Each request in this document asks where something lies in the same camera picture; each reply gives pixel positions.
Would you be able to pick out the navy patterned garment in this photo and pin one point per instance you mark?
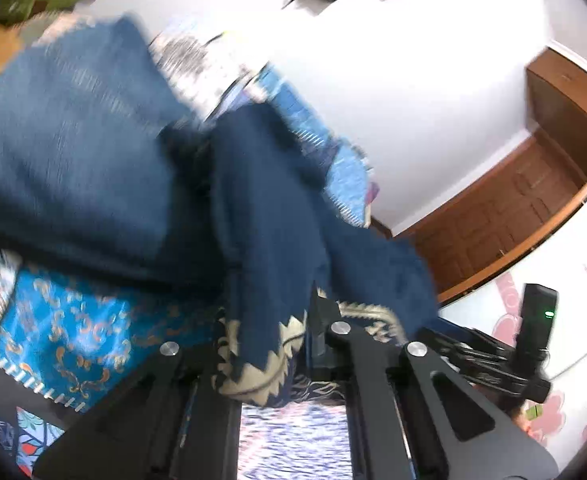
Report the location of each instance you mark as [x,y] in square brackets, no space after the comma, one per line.
[73,160]

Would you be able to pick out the wooden door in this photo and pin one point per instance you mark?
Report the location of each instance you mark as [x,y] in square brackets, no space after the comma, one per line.
[503,210]

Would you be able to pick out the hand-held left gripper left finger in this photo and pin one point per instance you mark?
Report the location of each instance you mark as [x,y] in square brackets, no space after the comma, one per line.
[193,385]

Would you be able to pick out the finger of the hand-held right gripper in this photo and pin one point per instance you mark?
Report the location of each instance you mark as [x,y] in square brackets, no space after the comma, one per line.
[483,372]
[463,342]

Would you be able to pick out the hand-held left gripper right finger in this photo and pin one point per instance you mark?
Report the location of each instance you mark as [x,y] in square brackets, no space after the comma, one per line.
[323,345]

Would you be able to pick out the blue patchwork quilt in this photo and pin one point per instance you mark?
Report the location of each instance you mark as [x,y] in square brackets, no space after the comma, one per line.
[63,340]

